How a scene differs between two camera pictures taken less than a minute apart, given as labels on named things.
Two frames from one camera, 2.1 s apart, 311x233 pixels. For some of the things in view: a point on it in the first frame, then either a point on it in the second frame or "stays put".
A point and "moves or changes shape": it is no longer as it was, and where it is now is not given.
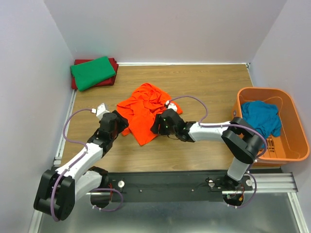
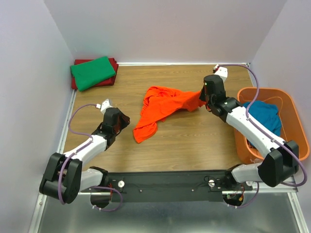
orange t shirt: (142, 109) moves or changes shape
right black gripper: (154, 127) to (201, 97)
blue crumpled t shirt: (264, 115) stays put
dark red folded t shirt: (110, 82) stays put
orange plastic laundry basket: (292, 144) stays put
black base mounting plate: (172, 186) stays put
